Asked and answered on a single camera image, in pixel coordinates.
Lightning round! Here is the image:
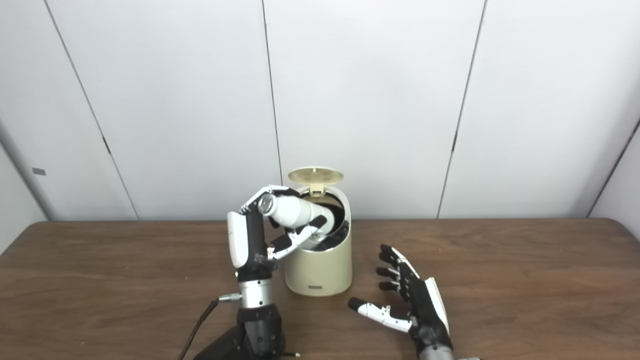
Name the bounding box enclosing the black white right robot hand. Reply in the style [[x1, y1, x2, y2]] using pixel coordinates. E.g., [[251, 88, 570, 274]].
[[348, 244, 453, 357]]

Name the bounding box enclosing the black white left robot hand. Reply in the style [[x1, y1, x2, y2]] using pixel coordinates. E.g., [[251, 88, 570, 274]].
[[227, 185, 328, 283]]

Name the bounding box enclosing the small white plastic bottle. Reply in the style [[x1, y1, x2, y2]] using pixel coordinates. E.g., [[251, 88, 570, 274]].
[[257, 194, 336, 235]]

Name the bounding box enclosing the cream round bin lid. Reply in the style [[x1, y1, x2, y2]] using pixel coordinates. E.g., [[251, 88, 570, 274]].
[[288, 167, 345, 197]]

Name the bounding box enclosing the cream-colored bin body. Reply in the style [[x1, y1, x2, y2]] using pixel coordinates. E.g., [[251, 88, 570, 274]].
[[284, 185, 353, 297]]

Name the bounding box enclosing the black bin liner bag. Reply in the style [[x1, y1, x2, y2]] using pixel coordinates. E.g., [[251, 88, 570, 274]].
[[287, 192, 351, 252]]

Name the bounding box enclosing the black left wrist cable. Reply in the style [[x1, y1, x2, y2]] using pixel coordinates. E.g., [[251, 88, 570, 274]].
[[177, 294, 243, 360]]

